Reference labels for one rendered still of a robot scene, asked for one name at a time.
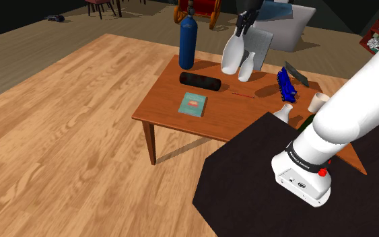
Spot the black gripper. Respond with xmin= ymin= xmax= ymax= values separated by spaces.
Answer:
xmin=235 ymin=0 xmax=265 ymax=37

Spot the large white vase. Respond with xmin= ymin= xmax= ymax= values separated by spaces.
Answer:
xmin=221 ymin=32 xmax=246 ymax=75

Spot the grey upright book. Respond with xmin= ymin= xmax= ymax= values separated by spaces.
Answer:
xmin=241 ymin=27 xmax=274 ymax=71

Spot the white armchair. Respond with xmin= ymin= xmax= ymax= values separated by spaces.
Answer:
xmin=252 ymin=0 xmax=317 ymax=53

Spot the small white vase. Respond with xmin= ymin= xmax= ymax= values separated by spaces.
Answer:
xmin=238 ymin=51 xmax=256 ymax=83
xmin=273 ymin=103 xmax=294 ymax=125

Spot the red cart with wooden wheels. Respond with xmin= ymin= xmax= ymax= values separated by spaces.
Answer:
xmin=173 ymin=0 xmax=223 ymax=31

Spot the blue gas cylinder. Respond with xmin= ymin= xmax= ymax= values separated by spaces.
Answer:
xmin=178 ymin=0 xmax=199 ymax=71

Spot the dark grey tablet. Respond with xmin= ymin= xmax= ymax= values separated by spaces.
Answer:
xmin=285 ymin=61 xmax=310 ymax=88

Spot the black cylinder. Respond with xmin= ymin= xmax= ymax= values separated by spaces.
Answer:
xmin=179 ymin=71 xmax=222 ymax=92

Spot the blue toy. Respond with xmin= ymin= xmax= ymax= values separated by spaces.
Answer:
xmin=276 ymin=67 xmax=298 ymax=102

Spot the wooden table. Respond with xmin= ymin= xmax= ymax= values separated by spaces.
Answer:
xmin=131 ymin=54 xmax=368 ymax=176

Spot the teal book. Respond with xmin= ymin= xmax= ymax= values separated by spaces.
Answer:
xmin=178 ymin=92 xmax=208 ymax=119

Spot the white cup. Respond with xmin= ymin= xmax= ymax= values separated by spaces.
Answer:
xmin=307 ymin=92 xmax=331 ymax=114

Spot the dark green bottle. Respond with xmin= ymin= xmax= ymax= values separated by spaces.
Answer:
xmin=297 ymin=113 xmax=316 ymax=133

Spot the dark red chair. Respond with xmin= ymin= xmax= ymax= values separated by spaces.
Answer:
xmin=84 ymin=0 xmax=123 ymax=20

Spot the dark robot stand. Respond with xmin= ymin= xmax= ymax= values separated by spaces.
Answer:
xmin=192 ymin=111 xmax=379 ymax=237

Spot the dark object on floor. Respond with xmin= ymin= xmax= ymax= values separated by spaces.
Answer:
xmin=44 ymin=14 xmax=66 ymax=24

